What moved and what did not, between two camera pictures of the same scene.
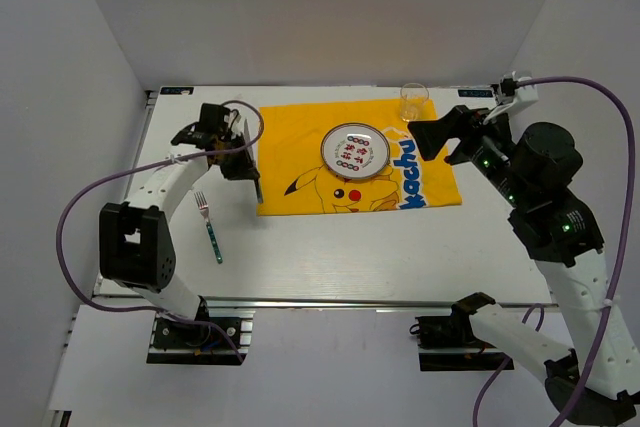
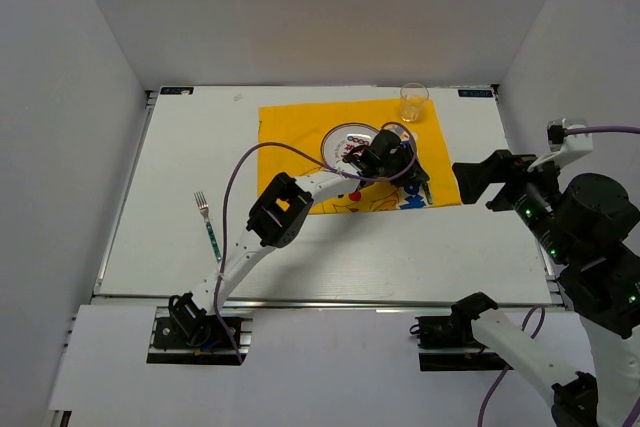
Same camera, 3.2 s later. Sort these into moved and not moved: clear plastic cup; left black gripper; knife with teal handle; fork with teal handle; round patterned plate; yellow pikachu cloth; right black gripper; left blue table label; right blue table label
Moved: knife with teal handle; right black gripper; left black gripper
Not moved: round patterned plate; yellow pikachu cloth; clear plastic cup; right blue table label; left blue table label; fork with teal handle
